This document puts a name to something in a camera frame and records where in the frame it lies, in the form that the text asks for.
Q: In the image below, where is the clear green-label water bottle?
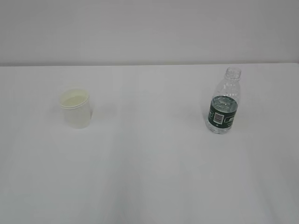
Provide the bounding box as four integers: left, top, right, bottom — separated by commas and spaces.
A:
206, 67, 242, 134

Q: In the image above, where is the white paper cup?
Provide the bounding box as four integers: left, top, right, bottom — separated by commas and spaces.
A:
59, 89, 92, 129

